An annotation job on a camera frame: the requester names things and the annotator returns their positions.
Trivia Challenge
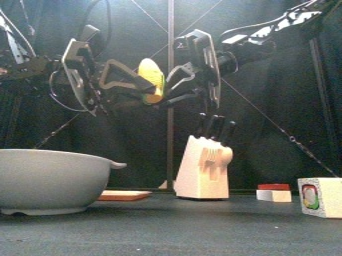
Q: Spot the white box with picture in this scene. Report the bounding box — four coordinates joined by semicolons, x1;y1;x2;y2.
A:
296;177;342;219

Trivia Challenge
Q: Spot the grey bowl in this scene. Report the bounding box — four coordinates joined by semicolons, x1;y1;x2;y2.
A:
0;148;128;216

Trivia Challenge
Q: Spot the diagonal brace wire with turnbuckle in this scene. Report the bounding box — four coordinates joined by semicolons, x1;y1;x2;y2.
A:
129;0;340;178

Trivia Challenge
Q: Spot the metal frame post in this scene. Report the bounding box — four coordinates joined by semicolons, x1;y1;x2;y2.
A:
165;0;176;192

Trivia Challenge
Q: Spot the yellow toy corn cob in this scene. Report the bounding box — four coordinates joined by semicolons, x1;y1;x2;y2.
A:
136;57;167;105

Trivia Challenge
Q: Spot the red and white block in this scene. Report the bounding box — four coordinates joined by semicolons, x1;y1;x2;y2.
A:
255;183;294;203

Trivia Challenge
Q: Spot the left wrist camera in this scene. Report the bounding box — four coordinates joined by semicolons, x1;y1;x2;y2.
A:
77;23;103;44

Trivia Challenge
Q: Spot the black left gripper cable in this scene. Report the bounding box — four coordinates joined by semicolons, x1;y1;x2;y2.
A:
46;68;92;113

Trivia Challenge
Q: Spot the wooden cutting board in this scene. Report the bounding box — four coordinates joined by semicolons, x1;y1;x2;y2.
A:
97;189;153;202

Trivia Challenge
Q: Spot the white knife block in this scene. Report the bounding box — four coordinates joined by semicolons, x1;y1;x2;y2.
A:
172;134;234;200

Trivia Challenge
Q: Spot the black handled knife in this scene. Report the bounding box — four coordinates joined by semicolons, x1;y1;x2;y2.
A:
212;115;227;142
220;120;238;148
196;112;208;138
204;114;220;140

